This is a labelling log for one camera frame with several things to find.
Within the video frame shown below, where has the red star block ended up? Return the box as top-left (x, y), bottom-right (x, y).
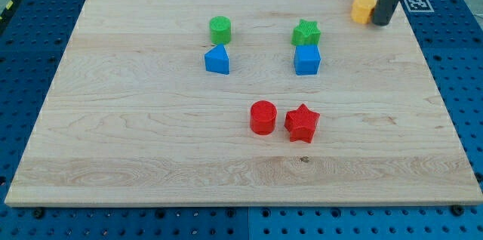
top-left (284, 103), bottom-right (320, 143)

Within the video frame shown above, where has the green star block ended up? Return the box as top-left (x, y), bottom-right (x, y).
top-left (291, 19), bottom-right (321, 46)

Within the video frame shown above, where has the red cylinder block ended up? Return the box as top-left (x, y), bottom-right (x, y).
top-left (250, 100), bottom-right (277, 135)

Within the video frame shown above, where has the blue triangle block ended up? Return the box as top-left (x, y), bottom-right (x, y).
top-left (204, 45), bottom-right (229, 75)

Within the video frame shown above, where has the light wooden board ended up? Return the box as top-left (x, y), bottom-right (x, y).
top-left (5, 0), bottom-right (482, 208)

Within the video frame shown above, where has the blue cube block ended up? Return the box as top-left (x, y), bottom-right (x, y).
top-left (294, 45), bottom-right (321, 75)

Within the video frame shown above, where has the green cylinder block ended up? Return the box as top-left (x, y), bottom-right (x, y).
top-left (209, 16), bottom-right (231, 45)

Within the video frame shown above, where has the front yellow block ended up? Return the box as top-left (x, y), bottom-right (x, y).
top-left (351, 0), bottom-right (376, 24)

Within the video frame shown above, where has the white fiducial marker tag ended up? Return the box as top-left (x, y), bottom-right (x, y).
top-left (403, 0), bottom-right (434, 13)

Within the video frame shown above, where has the yellow black hazard tape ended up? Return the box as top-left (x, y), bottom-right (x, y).
top-left (1, 0), bottom-right (22, 23)

